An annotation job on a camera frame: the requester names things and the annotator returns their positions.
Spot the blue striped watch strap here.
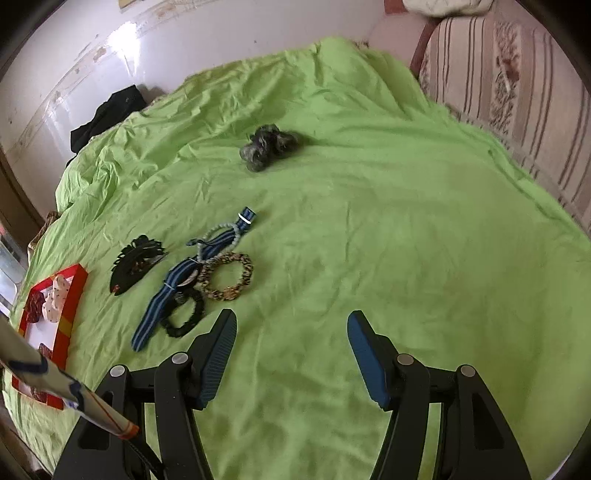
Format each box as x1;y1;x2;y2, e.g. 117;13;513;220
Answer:
130;208;256;352

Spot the black cloth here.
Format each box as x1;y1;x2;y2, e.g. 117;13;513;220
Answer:
65;84;148;169

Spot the wooden door frame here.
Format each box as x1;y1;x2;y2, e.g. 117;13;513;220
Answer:
0;143;42;241

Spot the black hair claw clip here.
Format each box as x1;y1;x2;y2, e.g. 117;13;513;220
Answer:
109;234;169;295

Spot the green bed sheet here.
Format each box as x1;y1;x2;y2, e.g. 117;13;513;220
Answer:
2;37;591;480

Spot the grey bead bracelet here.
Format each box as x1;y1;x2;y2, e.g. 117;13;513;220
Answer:
187;222;243;268

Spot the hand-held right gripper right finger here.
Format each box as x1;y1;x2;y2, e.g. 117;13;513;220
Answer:
346;310;532;480

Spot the stained glass window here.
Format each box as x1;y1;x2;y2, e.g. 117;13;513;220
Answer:
0;231;28;315

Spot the patterned bed cover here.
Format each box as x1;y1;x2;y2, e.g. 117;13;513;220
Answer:
28;210;61;254

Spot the red cardboard box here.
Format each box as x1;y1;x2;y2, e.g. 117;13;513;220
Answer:
9;263;89;409

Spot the grey scrunchie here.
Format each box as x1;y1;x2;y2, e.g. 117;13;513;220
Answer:
239;124;300;174

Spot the white cloth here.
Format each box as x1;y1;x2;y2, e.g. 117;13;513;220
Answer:
402;0;495;19

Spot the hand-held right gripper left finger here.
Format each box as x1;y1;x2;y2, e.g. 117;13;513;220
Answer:
54;308;238;480

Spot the red polka dot scrunchie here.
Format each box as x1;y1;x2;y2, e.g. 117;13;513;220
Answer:
23;293;47;326

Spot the black scrunchie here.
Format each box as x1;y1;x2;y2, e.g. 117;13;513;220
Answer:
159;288;206;337

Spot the leopard print scrunchie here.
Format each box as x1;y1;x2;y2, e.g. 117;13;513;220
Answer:
196;251;254;303

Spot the white polka dot scrunchie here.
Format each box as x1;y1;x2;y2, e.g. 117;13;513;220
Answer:
41;273;75;324

